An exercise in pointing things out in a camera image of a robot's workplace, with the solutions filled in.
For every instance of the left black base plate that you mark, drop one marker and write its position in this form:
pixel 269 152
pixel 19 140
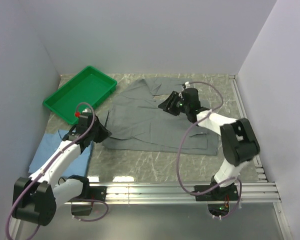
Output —
pixel 95 193

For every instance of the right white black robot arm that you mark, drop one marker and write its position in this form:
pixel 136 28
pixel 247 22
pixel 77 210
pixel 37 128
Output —
pixel 238 140

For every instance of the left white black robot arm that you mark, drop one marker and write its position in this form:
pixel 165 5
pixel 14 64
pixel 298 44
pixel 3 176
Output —
pixel 37 198

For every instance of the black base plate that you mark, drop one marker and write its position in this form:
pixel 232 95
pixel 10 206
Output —
pixel 228 193
pixel 95 193

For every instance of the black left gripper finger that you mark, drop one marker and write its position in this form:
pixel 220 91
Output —
pixel 101 130
pixel 100 137

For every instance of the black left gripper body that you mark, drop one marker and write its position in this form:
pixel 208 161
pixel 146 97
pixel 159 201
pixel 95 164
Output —
pixel 95 132

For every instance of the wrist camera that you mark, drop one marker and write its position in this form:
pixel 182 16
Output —
pixel 84 121
pixel 189 94

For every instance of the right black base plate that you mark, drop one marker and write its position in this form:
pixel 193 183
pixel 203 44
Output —
pixel 228 193

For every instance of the green plastic tray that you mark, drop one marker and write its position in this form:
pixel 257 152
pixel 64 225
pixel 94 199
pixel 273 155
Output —
pixel 90 85

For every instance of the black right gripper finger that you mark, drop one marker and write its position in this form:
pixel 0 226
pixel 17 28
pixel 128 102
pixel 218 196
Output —
pixel 173 110
pixel 169 102

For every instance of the folded light blue shirt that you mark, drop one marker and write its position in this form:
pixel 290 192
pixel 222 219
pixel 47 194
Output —
pixel 49 144

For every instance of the grey long sleeve shirt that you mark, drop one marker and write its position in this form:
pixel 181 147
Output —
pixel 137 123

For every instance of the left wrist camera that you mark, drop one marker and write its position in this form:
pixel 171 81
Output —
pixel 84 121

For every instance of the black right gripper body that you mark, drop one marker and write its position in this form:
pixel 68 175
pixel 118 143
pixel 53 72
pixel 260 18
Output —
pixel 182 106

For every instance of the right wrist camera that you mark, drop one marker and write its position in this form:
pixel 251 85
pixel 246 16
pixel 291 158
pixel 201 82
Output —
pixel 189 94

